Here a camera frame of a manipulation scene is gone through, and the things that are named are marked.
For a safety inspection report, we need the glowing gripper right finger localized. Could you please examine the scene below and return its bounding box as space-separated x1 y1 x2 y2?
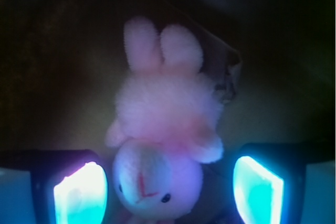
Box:
233 142 335 223

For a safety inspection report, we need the brown paper bag liner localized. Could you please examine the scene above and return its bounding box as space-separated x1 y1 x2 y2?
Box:
1 0 335 156

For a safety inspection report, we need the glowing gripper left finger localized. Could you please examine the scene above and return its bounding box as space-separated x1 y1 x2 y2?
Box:
1 150 108 223

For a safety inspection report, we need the pink plush bunny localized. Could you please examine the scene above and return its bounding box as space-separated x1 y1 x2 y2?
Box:
106 17 224 223

